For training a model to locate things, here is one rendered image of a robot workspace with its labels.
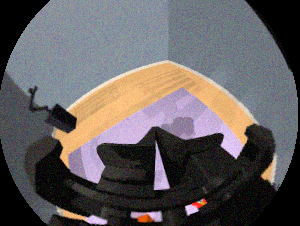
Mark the red circuit board with knobs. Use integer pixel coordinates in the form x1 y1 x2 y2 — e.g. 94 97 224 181
191 199 207 207

